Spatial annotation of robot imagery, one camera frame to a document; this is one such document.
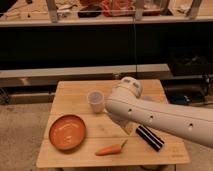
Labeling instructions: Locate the orange ceramic bowl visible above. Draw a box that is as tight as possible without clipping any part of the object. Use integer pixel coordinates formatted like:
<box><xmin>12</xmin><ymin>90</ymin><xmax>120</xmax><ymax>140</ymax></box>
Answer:
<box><xmin>49</xmin><ymin>115</ymin><xmax>86</xmax><ymax>150</ymax></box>

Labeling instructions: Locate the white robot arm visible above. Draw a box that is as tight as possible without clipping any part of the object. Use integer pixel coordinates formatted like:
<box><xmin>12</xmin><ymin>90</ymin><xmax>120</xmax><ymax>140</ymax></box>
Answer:
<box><xmin>105</xmin><ymin>77</ymin><xmax>213</xmax><ymax>148</ymax></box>

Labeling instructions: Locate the clear plastic cup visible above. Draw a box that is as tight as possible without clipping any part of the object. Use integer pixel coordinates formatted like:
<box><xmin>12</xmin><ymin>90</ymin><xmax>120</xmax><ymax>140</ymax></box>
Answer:
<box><xmin>87</xmin><ymin>90</ymin><xmax>104</xmax><ymax>113</ymax></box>

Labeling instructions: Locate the blue sponge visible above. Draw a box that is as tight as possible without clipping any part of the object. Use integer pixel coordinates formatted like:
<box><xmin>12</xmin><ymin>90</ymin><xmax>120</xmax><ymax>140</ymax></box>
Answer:
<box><xmin>143</xmin><ymin>96</ymin><xmax>154</xmax><ymax>101</ymax></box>

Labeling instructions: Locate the wooden table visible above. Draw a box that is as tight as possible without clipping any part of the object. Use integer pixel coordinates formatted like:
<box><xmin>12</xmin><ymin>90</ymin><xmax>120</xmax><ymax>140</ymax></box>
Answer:
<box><xmin>36</xmin><ymin>80</ymin><xmax>189</xmax><ymax>168</ymax></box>

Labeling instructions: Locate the orange carrot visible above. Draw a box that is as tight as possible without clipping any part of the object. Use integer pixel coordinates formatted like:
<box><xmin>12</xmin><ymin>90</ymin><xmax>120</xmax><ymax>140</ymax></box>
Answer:
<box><xmin>95</xmin><ymin>141</ymin><xmax>127</xmax><ymax>156</ymax></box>

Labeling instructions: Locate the grey metal bench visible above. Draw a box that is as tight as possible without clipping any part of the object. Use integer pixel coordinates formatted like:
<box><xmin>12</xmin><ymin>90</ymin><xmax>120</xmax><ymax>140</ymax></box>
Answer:
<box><xmin>0</xmin><ymin>64</ymin><xmax>170</xmax><ymax>88</ymax></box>

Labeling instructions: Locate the black striped box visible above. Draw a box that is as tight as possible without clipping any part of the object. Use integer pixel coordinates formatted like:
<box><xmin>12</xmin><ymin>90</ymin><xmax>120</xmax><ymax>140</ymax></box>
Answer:
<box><xmin>135</xmin><ymin>125</ymin><xmax>164</xmax><ymax>151</ymax></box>

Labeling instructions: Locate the black object on shelf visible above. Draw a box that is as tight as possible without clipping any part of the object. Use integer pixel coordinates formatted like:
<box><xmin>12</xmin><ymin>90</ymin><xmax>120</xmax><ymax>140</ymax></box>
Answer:
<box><xmin>78</xmin><ymin>6</ymin><xmax>101</xmax><ymax>18</ymax></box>

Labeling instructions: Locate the red cloth on shelf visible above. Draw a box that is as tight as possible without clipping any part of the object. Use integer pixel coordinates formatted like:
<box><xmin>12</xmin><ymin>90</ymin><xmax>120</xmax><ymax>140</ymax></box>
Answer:
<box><xmin>101</xmin><ymin>0</ymin><xmax>134</xmax><ymax>17</ymax></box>

